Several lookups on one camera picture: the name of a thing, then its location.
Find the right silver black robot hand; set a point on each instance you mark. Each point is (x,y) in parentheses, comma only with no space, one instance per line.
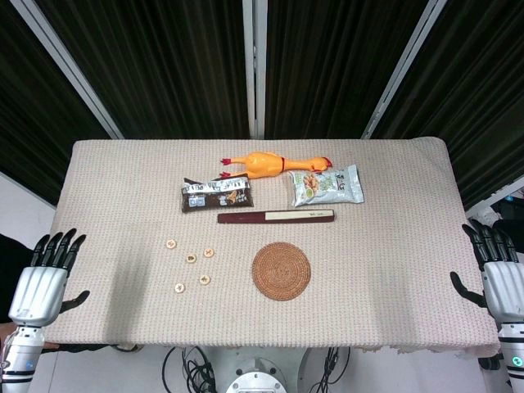
(505,290)

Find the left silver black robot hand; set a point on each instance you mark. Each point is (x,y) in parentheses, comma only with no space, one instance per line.
(39,290)

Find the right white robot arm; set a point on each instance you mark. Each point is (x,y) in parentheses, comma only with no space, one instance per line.
(513,360)

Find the round woven rattan coaster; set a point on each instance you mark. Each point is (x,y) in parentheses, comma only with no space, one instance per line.
(281,272)

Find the black garment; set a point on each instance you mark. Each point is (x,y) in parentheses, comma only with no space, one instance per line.
(12,254)

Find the beige woven tablecloth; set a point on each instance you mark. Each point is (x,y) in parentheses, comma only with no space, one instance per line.
(368,286)

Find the black pleated curtain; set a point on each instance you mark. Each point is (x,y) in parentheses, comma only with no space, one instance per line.
(163,61)
(327,61)
(32,102)
(483,102)

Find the brown snack bag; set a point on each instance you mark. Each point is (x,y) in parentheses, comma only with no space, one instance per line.
(217,200)

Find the green white snack bag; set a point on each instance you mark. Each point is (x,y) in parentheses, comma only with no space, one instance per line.
(327,188)

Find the dark red folded fan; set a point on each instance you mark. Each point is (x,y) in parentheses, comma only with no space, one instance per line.
(245,218)

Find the grey robot torso base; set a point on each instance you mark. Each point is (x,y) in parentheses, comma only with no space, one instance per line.
(256,378)

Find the yellow rubber chicken toy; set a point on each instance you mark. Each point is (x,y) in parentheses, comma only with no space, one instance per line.
(262,163)

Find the grey metal frame rail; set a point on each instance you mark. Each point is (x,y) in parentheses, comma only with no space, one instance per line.
(491,195)

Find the grey metal frame post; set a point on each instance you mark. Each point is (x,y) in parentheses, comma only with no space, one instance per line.
(254,61)
(70,69)
(403,69)

